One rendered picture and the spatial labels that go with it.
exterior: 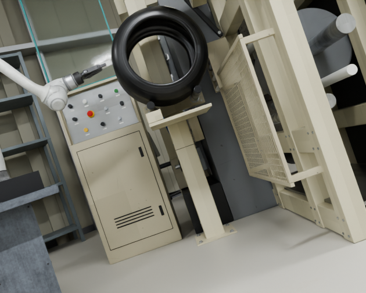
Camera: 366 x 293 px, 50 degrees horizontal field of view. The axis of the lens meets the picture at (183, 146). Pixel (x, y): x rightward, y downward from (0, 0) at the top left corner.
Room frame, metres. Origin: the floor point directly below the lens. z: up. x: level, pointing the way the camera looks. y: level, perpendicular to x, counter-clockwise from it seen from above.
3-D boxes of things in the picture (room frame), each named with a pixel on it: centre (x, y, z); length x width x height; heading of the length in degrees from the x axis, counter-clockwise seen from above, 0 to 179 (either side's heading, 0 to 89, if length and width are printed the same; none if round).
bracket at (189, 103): (2.54, -0.03, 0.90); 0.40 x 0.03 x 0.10; 92
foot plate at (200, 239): (2.61, -0.01, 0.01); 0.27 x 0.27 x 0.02; 2
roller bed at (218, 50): (2.59, -0.41, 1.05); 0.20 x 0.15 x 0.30; 2
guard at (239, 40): (2.14, -0.38, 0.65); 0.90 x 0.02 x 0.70; 2
